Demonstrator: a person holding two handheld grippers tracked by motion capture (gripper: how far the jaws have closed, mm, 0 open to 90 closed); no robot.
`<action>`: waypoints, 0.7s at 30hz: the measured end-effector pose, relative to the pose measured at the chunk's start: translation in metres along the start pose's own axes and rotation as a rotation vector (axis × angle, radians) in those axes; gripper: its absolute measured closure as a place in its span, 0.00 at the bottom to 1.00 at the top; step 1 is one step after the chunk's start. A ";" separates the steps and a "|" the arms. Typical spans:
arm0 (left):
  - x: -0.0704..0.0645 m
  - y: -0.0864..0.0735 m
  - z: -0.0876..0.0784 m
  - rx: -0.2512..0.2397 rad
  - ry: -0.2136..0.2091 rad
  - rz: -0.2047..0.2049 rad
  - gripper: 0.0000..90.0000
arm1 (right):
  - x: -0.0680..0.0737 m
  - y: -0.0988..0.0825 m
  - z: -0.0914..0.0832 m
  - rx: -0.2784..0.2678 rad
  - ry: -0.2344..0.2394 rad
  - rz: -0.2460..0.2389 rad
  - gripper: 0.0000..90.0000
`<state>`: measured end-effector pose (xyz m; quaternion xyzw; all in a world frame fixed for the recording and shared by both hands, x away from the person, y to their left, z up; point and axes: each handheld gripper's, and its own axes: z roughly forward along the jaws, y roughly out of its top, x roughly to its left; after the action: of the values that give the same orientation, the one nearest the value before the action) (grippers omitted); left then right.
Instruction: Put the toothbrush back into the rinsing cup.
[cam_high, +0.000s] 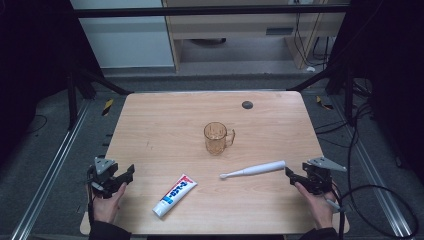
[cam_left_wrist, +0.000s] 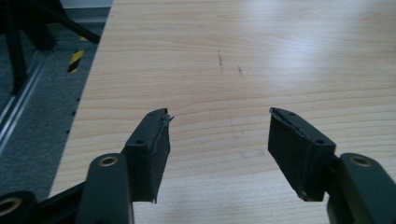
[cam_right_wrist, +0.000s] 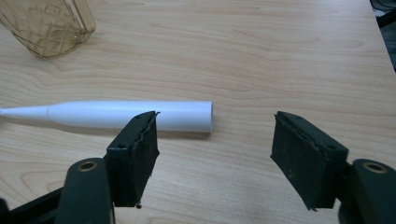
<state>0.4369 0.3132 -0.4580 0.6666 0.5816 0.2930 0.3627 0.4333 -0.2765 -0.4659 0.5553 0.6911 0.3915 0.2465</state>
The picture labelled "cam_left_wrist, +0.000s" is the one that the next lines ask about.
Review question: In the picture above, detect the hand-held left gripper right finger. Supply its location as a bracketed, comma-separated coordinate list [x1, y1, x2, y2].
[268, 107, 337, 203]

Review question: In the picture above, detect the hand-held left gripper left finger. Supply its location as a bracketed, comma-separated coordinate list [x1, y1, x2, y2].
[120, 107, 175, 203]

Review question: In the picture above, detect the yellow black striped floor tape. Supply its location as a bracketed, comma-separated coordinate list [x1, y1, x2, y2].
[67, 49, 85, 74]

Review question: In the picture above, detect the black metal stand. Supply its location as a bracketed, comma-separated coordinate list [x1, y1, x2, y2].
[0, 0, 101, 96]

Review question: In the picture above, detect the metal floor rail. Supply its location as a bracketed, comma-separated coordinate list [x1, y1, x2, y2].
[0, 52, 49, 154]

